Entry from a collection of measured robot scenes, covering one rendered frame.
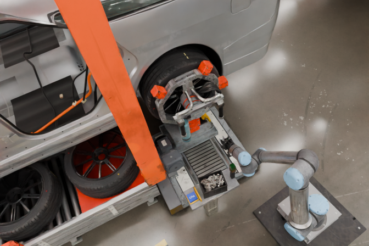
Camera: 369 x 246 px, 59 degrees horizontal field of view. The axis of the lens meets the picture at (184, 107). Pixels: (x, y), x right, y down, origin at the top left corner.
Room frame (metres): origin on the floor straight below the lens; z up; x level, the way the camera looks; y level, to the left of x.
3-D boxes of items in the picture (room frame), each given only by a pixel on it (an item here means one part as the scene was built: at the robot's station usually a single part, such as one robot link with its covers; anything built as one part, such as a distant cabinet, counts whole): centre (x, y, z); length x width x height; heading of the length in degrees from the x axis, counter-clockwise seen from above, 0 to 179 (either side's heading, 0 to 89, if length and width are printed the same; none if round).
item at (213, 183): (1.03, -0.10, 0.51); 0.20 x 0.14 x 0.13; 98
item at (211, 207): (1.02, -0.06, 0.21); 0.10 x 0.10 x 0.42; 18
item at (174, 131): (1.82, 0.01, 0.32); 0.40 x 0.30 x 0.28; 108
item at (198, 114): (1.59, -0.07, 0.85); 0.21 x 0.14 x 0.14; 18
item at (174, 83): (1.66, -0.05, 0.85); 0.54 x 0.07 x 0.54; 108
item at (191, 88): (1.57, -0.18, 1.03); 0.19 x 0.18 x 0.11; 18
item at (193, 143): (1.82, 0.01, 0.13); 0.50 x 0.36 x 0.10; 108
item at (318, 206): (0.68, -0.77, 0.59); 0.17 x 0.15 x 0.18; 123
